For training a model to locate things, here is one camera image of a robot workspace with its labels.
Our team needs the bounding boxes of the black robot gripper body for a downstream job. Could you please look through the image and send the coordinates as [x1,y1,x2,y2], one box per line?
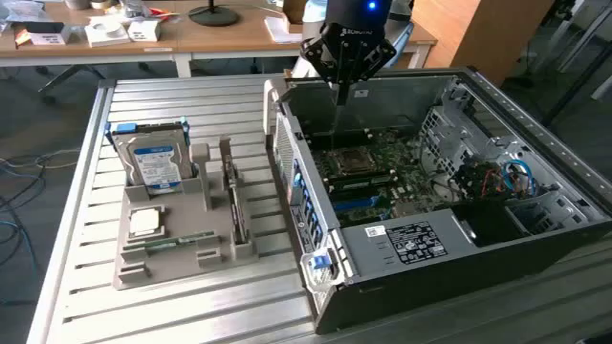
[320,0,392,47]

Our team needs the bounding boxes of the NVIDIA graphics card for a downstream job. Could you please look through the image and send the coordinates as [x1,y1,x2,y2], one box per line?
[219,135,254,248]

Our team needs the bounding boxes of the white paper stack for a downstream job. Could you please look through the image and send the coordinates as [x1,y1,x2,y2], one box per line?
[264,16,303,44]

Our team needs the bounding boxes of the wooden cabinet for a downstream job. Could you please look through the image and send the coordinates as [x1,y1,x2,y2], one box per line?
[411,0,559,87]

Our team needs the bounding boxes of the wooden desk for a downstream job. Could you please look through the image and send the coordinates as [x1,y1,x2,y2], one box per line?
[0,0,439,78]

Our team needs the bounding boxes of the black lamp base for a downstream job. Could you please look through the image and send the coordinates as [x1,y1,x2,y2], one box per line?
[188,0,240,28]

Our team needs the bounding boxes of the metal CPU socket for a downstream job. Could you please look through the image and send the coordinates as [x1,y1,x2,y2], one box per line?
[334,148,379,175]

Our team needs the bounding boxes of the green motherboard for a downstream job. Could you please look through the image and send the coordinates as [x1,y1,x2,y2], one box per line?
[310,128,460,229]

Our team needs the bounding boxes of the green RAM stick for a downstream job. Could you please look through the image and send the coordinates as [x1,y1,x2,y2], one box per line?
[123,230,216,251]
[327,173,398,189]

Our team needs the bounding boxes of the white box with label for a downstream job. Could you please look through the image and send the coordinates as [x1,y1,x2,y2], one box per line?
[127,19,162,43]

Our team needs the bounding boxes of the blue expansion slot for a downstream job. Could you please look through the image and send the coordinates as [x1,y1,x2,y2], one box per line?
[334,198,384,213]

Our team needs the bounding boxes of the silver chipset heat sink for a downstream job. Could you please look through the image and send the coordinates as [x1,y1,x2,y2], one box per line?
[395,201,424,219]

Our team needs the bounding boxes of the hard disk with blue caddy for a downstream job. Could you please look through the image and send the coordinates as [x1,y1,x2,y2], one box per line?
[104,116,192,196]

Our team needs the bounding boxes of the white box with round hole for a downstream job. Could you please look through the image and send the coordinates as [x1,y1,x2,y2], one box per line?
[84,16,131,48]

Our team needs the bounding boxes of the dark chair base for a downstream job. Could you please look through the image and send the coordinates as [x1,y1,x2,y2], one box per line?
[38,64,107,105]

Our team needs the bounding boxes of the grey power supply unit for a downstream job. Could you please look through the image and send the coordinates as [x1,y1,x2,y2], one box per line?
[340,209,479,279]

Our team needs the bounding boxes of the metal disk bay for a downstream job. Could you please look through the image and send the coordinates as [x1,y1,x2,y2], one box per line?
[504,189,592,237]

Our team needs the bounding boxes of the blue case release latch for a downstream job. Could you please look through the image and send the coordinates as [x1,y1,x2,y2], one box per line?
[310,253,335,270]

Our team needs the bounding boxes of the grey box with label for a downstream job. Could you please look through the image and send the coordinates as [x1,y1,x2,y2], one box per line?
[26,21,74,47]

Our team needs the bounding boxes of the silver CPU chip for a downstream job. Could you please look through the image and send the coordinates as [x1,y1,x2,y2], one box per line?
[128,210,164,237]

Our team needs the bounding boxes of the grey parts rack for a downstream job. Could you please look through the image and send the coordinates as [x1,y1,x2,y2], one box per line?
[112,143,263,291]

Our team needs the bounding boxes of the open black PC case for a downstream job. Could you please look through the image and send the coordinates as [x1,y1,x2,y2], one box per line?
[263,65,612,336]

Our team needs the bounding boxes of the coloured drive power wires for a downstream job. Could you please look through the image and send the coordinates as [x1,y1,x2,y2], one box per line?
[459,163,508,200]

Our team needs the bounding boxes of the blue SATA wire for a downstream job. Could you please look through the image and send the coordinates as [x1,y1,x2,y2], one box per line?
[502,159,539,200]

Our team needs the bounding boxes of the white floor cable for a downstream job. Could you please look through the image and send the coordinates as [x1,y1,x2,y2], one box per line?
[0,147,82,170]

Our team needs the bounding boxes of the blue floor cable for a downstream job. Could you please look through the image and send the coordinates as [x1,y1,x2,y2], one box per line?
[0,168,43,305]

